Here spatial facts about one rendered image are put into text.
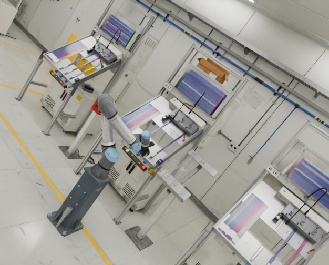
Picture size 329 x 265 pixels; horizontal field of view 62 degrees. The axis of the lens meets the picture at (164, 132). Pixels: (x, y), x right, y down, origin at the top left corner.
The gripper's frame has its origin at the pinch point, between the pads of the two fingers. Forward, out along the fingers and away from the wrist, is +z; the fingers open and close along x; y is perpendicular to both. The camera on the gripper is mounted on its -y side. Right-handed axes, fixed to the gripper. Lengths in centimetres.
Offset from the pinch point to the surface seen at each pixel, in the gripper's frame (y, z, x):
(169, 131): -43.4, 8.9, -11.8
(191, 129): -59, 3, 3
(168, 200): 1.6, 30.8, 38.7
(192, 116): -73, 1, -8
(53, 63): -4, 10, -180
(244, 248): -9, 9, 114
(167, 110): -63, 9, -35
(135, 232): 35, 71, 33
